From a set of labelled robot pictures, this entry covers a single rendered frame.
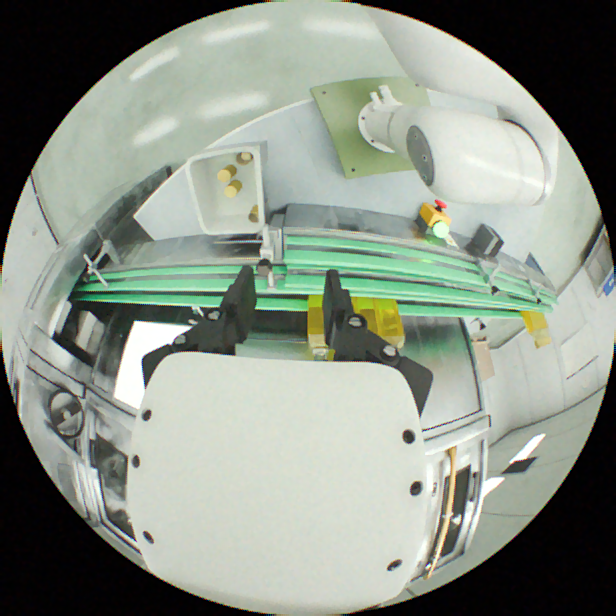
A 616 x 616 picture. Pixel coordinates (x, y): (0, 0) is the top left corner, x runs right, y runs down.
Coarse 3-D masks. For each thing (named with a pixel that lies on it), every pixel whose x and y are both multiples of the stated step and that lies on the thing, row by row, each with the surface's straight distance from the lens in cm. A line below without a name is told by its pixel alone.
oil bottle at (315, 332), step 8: (312, 296) 46; (320, 296) 47; (312, 304) 45; (320, 304) 45; (312, 312) 44; (320, 312) 44; (312, 320) 43; (320, 320) 43; (312, 328) 42; (320, 328) 42; (312, 336) 41; (320, 336) 41; (312, 344) 41; (320, 344) 41
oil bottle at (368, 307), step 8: (360, 304) 48; (368, 304) 48; (376, 304) 49; (360, 312) 46; (368, 312) 47; (376, 312) 48; (368, 320) 46; (376, 320) 47; (368, 328) 45; (376, 328) 45
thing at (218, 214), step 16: (192, 160) 48; (208, 160) 55; (224, 160) 53; (256, 160) 43; (192, 176) 50; (208, 176) 56; (240, 176) 53; (256, 176) 44; (192, 192) 51; (208, 192) 56; (240, 192) 55; (256, 192) 54; (208, 208) 56; (224, 208) 58; (240, 208) 57; (208, 224) 56; (224, 224) 56; (240, 224) 54; (256, 224) 52
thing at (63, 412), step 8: (56, 392) 94; (64, 392) 96; (72, 392) 98; (56, 400) 100; (64, 400) 101; (72, 400) 103; (48, 408) 95; (56, 408) 101; (64, 408) 100; (72, 408) 99; (80, 408) 101; (56, 416) 98; (64, 416) 98; (72, 416) 105; (56, 424) 98; (64, 424) 104; (72, 424) 106; (80, 432) 104
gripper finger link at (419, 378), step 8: (400, 360) 10; (408, 360) 10; (400, 368) 10; (408, 368) 10; (416, 368) 10; (424, 368) 10; (408, 376) 10; (416, 376) 10; (424, 376) 10; (432, 376) 10; (408, 384) 9; (416, 384) 10; (424, 384) 10; (416, 392) 9; (424, 392) 10; (416, 400) 9; (424, 400) 9
